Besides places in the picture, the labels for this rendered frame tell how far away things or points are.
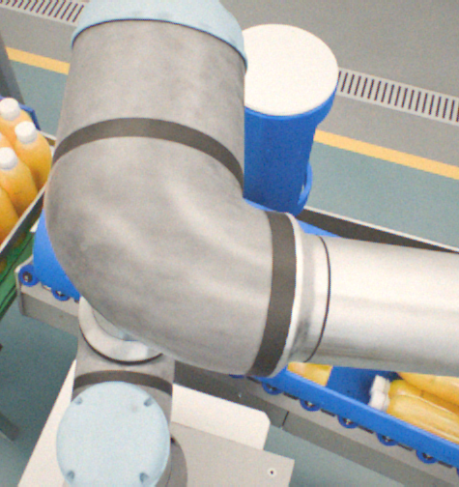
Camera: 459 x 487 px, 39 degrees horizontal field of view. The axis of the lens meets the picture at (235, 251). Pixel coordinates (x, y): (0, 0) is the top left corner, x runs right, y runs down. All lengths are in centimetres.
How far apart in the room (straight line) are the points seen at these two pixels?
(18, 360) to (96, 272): 201
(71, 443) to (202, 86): 44
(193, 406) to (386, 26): 255
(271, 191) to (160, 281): 138
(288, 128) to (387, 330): 116
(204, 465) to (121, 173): 64
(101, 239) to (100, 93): 9
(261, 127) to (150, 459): 96
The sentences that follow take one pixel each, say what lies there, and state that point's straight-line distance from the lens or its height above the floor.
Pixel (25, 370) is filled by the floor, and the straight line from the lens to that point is 233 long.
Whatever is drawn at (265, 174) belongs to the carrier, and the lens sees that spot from 164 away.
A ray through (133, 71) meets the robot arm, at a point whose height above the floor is 186.
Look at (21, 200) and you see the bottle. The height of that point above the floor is 99.
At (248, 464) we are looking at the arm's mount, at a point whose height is 122.
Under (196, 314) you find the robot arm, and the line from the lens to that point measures 33.
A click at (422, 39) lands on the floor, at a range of 330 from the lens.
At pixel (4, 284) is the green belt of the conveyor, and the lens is 144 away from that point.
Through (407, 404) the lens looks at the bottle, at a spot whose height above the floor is 109.
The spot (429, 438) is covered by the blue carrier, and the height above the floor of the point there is 113.
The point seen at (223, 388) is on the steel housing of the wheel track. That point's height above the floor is 88.
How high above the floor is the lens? 214
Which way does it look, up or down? 61 degrees down
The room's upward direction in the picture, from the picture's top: 6 degrees clockwise
